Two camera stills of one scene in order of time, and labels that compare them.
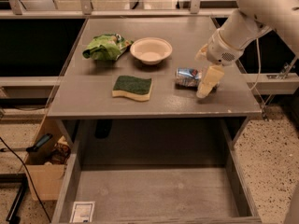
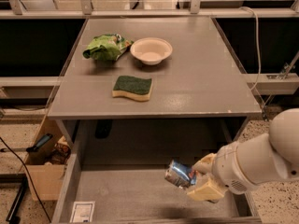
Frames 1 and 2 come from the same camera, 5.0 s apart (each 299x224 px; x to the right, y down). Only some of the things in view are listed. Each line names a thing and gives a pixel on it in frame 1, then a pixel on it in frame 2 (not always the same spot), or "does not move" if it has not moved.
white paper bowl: x=151 y=50 does not move
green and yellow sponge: x=135 y=88 does not move
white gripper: x=220 y=51 → x=230 y=168
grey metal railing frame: x=86 y=10 does not move
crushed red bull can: x=188 y=77 → x=180 y=174
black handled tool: x=32 y=148 does not move
